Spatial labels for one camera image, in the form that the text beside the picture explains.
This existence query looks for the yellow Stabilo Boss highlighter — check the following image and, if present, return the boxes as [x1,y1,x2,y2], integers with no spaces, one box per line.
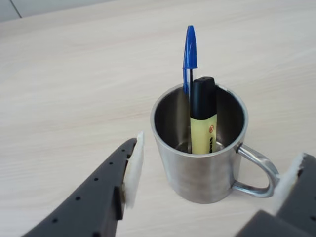
[189,76,218,155]

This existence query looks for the padded gray gripper finger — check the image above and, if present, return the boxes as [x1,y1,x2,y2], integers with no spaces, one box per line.
[234,152,316,237]
[22,130,146,237]

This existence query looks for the blue capped ballpoint pen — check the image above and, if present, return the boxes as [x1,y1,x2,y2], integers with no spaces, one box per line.
[182,25,199,154]

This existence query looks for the silver steel mug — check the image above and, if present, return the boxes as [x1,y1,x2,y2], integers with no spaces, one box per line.
[150,82,281,204]

